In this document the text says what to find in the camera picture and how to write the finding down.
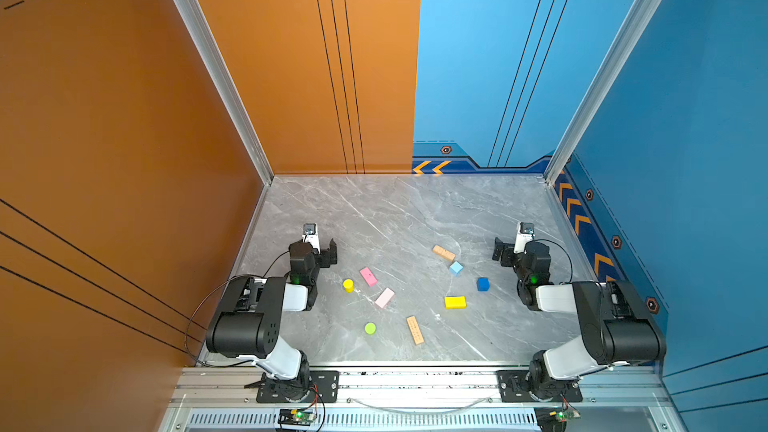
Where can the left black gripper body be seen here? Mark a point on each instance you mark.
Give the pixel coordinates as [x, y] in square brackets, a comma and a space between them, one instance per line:
[324, 255]

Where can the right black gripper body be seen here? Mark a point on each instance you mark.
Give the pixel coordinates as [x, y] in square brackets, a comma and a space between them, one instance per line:
[507, 253]

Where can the dark pink rectangular block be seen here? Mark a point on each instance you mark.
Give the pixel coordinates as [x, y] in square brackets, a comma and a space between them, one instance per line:
[368, 277]

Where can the plain wooden plank block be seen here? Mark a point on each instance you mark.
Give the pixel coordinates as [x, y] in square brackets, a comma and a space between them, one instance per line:
[444, 253]

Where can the light pink rectangular block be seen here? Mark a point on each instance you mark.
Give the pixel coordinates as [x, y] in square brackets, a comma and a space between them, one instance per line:
[384, 298]

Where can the engraved wooden plank block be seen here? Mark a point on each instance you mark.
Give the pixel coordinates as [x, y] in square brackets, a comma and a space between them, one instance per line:
[414, 330]

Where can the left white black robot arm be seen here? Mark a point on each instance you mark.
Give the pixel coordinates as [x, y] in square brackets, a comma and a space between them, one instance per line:
[246, 323]

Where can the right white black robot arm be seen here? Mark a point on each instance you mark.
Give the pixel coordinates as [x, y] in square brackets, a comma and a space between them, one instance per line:
[615, 326]

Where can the yellow cylinder block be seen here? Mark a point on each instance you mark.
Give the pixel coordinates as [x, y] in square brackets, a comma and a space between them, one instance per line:
[348, 285]

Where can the dark blue cube block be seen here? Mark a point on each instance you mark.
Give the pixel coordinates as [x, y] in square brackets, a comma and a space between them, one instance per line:
[483, 284]

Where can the light blue cube block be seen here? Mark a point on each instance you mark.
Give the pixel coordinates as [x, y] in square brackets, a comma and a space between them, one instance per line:
[456, 268]

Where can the yellow rectangular block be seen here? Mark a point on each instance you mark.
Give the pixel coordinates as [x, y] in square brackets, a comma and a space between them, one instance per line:
[455, 302]

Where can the green cylinder block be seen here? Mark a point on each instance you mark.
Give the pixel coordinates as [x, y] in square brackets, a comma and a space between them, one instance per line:
[370, 328]

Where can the left green circuit board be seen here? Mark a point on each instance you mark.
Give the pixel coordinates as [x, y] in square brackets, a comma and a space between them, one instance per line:
[296, 419]

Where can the green circuit board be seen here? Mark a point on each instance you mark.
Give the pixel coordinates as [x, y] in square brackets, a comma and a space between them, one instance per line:
[296, 419]
[555, 420]

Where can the right green circuit board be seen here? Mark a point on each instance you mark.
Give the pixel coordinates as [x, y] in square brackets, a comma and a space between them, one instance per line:
[555, 420]

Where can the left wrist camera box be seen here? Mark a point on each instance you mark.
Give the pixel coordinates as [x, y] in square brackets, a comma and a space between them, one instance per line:
[310, 235]

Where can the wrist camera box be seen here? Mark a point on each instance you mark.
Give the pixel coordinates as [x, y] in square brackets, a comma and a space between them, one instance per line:
[310, 235]
[525, 234]

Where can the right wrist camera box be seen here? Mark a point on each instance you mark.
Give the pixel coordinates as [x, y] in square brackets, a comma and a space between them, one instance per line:
[525, 234]

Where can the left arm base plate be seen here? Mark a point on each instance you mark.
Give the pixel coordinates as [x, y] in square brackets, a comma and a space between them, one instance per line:
[325, 383]

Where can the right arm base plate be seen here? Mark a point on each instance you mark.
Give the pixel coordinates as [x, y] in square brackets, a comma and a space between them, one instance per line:
[518, 386]

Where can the aluminium front rail frame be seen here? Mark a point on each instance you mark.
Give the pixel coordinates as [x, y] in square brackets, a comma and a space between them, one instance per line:
[406, 396]

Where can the left aluminium corner post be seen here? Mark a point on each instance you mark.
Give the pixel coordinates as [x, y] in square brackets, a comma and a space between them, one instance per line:
[203, 38]

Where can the aluminium corner post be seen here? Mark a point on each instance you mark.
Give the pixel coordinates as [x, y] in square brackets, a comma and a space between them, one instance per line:
[203, 38]
[631, 30]

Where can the right aluminium corner post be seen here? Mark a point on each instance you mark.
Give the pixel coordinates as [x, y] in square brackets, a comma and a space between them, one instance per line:
[631, 30]

